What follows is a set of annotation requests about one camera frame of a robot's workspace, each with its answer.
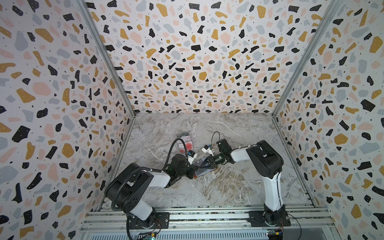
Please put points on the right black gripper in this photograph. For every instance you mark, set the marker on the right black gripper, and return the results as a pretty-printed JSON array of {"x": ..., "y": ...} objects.
[{"x": 212, "y": 160}]

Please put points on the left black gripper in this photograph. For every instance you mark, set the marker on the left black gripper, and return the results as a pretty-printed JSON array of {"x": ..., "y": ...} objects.
[{"x": 193, "y": 169}]

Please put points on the brown leather card holder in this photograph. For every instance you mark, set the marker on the brown leather card holder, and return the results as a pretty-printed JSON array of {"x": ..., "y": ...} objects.
[{"x": 199, "y": 174}]

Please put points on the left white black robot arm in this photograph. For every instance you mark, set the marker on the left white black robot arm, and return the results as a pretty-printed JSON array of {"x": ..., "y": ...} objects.
[{"x": 127, "y": 189}]

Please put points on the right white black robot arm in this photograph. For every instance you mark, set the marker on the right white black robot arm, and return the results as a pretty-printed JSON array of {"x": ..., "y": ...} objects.
[{"x": 268, "y": 164}]

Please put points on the clear plastic card box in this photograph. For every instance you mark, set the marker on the clear plastic card box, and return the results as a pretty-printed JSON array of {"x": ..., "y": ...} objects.
[{"x": 186, "y": 137}]

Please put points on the white ventilation grille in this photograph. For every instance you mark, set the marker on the white ventilation grille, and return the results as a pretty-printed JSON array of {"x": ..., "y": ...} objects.
[{"x": 207, "y": 235}]

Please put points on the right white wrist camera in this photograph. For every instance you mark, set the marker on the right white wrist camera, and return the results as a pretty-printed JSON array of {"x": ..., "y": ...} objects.
[{"x": 207, "y": 149}]

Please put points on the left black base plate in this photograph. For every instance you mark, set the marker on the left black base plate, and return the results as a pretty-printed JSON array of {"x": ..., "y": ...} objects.
[{"x": 155, "y": 220}]

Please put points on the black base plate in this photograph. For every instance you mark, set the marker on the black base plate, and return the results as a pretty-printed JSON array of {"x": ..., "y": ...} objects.
[
  {"x": 269, "y": 219},
  {"x": 155, "y": 220}
]

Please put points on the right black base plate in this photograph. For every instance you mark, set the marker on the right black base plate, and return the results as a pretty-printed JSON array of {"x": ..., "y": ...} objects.
[{"x": 269, "y": 219}]

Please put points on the aluminium mounting rail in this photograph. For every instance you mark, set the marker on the aluminium mounting rail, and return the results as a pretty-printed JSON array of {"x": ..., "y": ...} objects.
[{"x": 304, "y": 216}]

